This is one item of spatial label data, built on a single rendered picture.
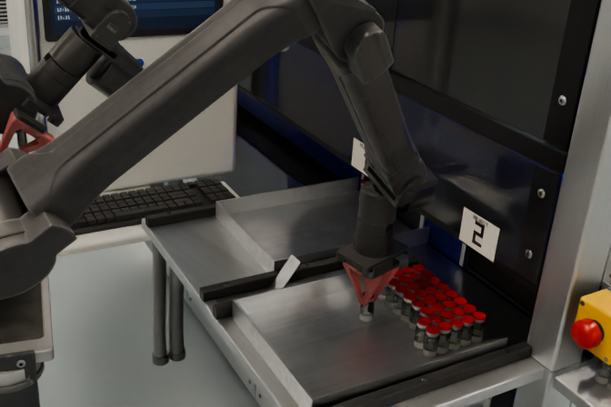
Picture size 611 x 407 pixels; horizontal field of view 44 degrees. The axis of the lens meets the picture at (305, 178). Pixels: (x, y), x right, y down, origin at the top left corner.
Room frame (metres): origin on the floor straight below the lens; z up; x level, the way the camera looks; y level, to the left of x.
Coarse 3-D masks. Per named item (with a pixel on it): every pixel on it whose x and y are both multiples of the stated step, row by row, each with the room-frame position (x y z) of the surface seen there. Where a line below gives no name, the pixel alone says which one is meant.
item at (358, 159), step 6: (354, 138) 1.41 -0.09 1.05; (354, 144) 1.41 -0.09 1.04; (360, 144) 1.39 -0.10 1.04; (354, 150) 1.41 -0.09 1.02; (360, 150) 1.39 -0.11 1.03; (354, 156) 1.41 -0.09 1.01; (360, 156) 1.39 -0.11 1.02; (354, 162) 1.41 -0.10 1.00; (360, 162) 1.39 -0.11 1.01; (360, 168) 1.39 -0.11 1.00; (366, 174) 1.36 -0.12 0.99
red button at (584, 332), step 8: (584, 320) 0.86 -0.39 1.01; (592, 320) 0.86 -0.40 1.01; (576, 328) 0.86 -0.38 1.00; (584, 328) 0.85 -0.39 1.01; (592, 328) 0.85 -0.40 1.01; (576, 336) 0.86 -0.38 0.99; (584, 336) 0.85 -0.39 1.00; (592, 336) 0.84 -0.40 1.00; (600, 336) 0.85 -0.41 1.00; (576, 344) 0.86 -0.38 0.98; (584, 344) 0.84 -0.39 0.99; (592, 344) 0.84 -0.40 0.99
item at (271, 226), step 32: (288, 192) 1.44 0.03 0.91; (320, 192) 1.48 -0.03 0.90; (352, 192) 1.52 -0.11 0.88; (224, 224) 1.32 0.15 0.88; (256, 224) 1.33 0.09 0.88; (288, 224) 1.34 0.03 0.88; (320, 224) 1.35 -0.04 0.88; (352, 224) 1.36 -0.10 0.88; (256, 256) 1.19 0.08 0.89; (288, 256) 1.21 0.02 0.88; (320, 256) 1.18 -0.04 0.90
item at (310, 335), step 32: (288, 288) 1.05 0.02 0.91; (320, 288) 1.08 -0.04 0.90; (352, 288) 1.12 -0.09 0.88; (256, 320) 1.00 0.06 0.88; (288, 320) 1.01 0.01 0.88; (320, 320) 1.02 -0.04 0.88; (352, 320) 1.02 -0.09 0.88; (384, 320) 1.03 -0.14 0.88; (288, 352) 0.92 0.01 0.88; (320, 352) 0.93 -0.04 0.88; (352, 352) 0.94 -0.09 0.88; (384, 352) 0.94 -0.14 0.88; (416, 352) 0.95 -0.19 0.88; (448, 352) 0.95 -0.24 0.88; (480, 352) 0.93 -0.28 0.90; (288, 384) 0.84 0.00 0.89; (320, 384) 0.86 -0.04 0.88; (352, 384) 0.86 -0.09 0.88; (384, 384) 0.84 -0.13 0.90
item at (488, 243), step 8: (464, 208) 1.12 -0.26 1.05; (464, 216) 1.12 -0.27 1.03; (472, 216) 1.10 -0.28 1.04; (464, 224) 1.12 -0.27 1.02; (472, 224) 1.10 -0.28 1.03; (488, 224) 1.07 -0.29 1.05; (464, 232) 1.11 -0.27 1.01; (472, 232) 1.10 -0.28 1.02; (480, 232) 1.08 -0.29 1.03; (488, 232) 1.07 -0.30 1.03; (496, 232) 1.05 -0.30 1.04; (464, 240) 1.11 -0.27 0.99; (480, 240) 1.08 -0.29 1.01; (488, 240) 1.06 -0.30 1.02; (496, 240) 1.05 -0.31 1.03; (480, 248) 1.08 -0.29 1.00; (488, 248) 1.06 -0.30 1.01; (488, 256) 1.06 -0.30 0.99
